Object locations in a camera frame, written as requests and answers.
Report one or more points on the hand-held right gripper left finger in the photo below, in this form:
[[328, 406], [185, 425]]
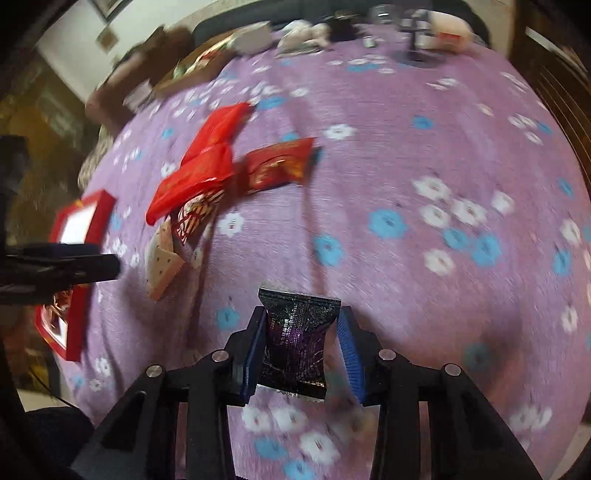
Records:
[[251, 350]]

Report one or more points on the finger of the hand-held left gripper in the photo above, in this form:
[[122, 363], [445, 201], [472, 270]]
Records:
[[92, 268], [60, 250]]

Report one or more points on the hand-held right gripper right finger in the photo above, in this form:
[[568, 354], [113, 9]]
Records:
[[351, 355]]

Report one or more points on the dark purple snack packet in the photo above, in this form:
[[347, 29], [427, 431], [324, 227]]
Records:
[[295, 341]]

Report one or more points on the red cardboard snack box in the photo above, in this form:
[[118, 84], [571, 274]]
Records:
[[76, 314]]

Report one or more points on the beige speckled snack packet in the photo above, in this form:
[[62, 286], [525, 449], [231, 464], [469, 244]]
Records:
[[161, 274], [159, 240]]

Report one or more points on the red white patterned snack packet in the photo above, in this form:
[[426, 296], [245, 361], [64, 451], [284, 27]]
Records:
[[194, 217]]

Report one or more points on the large bright red snack packet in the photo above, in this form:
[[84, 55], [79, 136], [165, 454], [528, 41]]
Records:
[[194, 177]]

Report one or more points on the brown wooden furniture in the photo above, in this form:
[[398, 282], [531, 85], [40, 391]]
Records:
[[138, 69]]

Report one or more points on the dark red gold snack packet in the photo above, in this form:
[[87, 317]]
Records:
[[277, 164]]

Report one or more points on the long red snack packet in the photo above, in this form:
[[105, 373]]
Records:
[[219, 127]]

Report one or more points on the purple floral tablecloth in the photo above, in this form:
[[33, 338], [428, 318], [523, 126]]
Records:
[[369, 161]]

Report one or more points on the brown cardboard box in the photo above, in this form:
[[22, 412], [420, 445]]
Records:
[[194, 69]]

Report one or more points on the black sofa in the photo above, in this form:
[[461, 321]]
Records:
[[217, 27]]

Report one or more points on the flat grey booklet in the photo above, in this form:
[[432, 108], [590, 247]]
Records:
[[295, 48]]

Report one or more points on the black phone stand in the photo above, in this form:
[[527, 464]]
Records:
[[415, 55]]

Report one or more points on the small white device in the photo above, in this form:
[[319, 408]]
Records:
[[368, 42]]

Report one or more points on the white crumpled cloth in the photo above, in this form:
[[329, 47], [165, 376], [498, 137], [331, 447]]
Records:
[[309, 32]]

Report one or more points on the white plastic bottle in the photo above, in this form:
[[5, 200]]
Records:
[[450, 27]]

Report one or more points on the brown brick-pattern counter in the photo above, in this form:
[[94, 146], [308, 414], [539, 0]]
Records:
[[554, 78]]

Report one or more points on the small wall frame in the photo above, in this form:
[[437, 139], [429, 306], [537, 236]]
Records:
[[107, 39]]

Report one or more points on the framed wall picture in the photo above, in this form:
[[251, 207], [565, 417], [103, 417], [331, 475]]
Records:
[[108, 7]]

